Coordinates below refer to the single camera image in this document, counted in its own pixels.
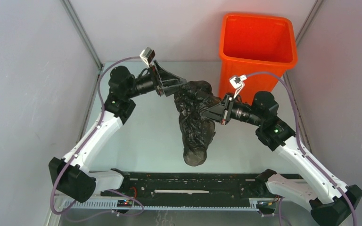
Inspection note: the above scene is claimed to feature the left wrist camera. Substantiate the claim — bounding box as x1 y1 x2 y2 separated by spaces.
140 47 156 67

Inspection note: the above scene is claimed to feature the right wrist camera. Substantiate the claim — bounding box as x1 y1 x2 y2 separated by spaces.
229 75 247 99

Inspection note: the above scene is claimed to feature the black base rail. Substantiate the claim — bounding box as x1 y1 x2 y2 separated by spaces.
99 170 304 207

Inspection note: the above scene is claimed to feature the white cable duct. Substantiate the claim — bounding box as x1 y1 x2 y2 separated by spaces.
71 199 259 211

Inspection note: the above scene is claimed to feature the orange plastic trash bin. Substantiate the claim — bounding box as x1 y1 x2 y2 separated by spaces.
218 13 298 97

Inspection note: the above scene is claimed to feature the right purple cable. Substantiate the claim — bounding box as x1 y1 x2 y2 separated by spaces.
243 71 358 226

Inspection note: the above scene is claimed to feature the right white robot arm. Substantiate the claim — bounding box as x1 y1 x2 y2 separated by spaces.
201 91 362 226

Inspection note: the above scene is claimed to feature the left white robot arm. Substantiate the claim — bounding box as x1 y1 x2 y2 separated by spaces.
49 60 187 203

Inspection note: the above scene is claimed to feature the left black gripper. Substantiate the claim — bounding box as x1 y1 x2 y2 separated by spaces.
125 60 186 99

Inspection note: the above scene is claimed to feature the black plastic trash bag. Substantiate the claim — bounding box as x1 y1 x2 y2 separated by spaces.
173 81 221 167

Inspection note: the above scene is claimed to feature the small electronics board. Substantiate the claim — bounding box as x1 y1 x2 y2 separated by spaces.
116 199 133 208

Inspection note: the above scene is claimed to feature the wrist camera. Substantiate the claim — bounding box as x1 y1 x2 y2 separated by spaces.
229 75 247 99
140 47 156 67

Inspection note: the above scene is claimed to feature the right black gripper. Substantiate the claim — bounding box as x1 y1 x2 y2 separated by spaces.
201 92 263 127

